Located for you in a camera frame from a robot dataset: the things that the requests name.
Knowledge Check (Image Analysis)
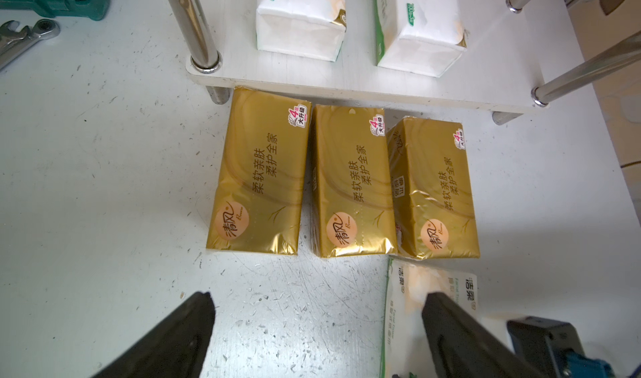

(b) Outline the gold tissue pack middle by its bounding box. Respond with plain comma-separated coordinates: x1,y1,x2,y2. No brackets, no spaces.
311,105,397,258

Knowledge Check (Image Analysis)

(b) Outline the gold tissue pack right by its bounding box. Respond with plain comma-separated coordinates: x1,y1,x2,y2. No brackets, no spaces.
387,117,480,260

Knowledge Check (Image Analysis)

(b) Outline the gold tissue pack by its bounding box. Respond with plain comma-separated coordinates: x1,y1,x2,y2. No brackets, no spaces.
206,87,312,255
387,117,480,260
311,105,397,258

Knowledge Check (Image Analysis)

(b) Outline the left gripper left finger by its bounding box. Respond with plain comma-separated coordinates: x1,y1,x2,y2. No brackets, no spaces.
95,292,215,377

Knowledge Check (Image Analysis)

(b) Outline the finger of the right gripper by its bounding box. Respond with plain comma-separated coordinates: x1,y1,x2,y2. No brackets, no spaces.
507,316,585,377

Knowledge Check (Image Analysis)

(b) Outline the gold tissue pack left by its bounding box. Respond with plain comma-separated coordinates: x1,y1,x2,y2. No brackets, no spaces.
206,87,312,255

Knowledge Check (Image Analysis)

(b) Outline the silver combination wrench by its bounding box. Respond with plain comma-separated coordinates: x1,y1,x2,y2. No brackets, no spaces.
0,19,61,69

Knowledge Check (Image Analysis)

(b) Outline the white two-tier shelf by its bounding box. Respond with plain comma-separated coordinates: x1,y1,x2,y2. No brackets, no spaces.
169,0,640,124

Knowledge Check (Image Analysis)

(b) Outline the white tissue pack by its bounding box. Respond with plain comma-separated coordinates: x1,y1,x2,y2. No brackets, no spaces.
375,0,467,77
255,0,347,62
380,258,478,377

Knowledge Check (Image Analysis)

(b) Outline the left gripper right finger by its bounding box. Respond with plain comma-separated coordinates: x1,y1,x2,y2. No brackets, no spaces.
422,292,543,377

